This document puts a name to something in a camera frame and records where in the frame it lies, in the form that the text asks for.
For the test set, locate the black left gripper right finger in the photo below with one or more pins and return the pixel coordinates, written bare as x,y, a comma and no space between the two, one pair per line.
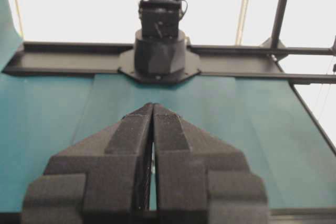
202,179

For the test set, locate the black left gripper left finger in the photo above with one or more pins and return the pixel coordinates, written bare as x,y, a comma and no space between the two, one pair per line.
103,178

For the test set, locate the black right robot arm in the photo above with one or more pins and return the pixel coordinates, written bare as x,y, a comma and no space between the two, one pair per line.
160,54

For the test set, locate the teal backdrop cloth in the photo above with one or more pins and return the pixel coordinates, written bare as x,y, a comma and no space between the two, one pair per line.
11,41

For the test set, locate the black aluminium frame rail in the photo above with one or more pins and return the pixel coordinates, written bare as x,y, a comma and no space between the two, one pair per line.
260,62

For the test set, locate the black upright frame post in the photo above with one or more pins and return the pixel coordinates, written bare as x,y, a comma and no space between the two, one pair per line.
276,30

